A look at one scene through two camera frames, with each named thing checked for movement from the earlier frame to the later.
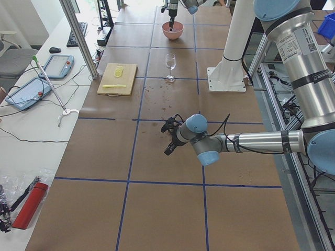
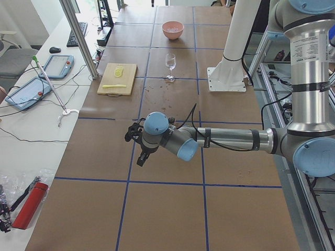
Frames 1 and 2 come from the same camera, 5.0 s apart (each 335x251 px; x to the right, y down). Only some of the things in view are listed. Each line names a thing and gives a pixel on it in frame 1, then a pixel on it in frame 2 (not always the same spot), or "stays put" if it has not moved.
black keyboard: [72, 41] stays put
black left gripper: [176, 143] to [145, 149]
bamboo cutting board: [109, 78] stays put
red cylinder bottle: [29, 207] stays put
